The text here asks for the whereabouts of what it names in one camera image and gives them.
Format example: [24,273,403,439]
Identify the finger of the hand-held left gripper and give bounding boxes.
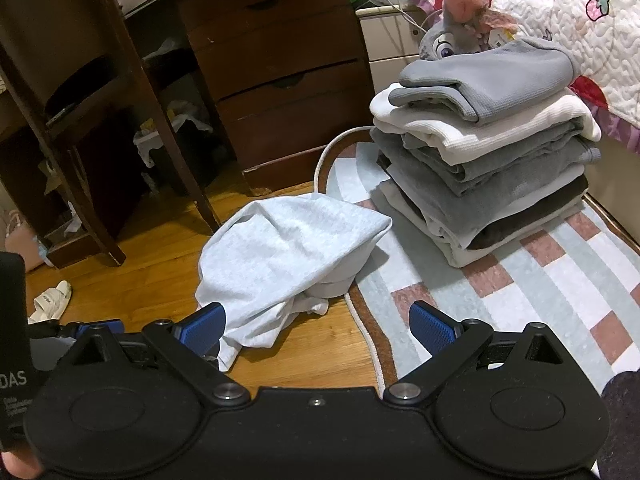
[60,319,125,341]

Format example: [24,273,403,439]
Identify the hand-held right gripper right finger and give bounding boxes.
[382,301,571,406]

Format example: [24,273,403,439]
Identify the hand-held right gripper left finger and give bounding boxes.
[57,302,251,407]

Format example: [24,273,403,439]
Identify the white printed t-shirt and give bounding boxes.
[194,199,393,373]

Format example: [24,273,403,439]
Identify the stack of folded clothes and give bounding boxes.
[370,40,603,268]

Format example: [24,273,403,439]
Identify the person's left hand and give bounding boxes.
[0,451,43,480]

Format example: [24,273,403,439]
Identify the white slipper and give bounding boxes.
[27,280,73,323]

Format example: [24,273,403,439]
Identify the pink bag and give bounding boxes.
[0,207,51,271]

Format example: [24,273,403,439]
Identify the patterned pastel rug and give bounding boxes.
[314,127,640,396]

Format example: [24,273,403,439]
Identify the trash bin with white bag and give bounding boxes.
[132,100,216,196]

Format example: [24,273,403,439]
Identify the person's dark pants leg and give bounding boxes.
[597,370,640,480]

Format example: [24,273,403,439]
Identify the dark wooden chair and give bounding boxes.
[0,0,221,268]

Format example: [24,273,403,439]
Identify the dark wooden desk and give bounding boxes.
[0,0,376,196]

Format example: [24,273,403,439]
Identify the dark wooden drawer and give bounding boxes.
[192,25,372,103]
[177,0,362,53]
[217,72,376,166]

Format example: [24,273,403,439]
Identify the black seat cushion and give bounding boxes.
[45,55,123,121]

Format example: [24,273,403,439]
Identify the cream nightstand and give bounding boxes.
[356,2,431,126]

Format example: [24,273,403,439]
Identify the grey plush toy pink ears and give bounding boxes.
[407,0,526,61]

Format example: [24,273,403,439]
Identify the white quilted strawberry bedspread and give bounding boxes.
[405,0,640,156]

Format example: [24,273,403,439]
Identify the cream bed frame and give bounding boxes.
[585,125,640,241]

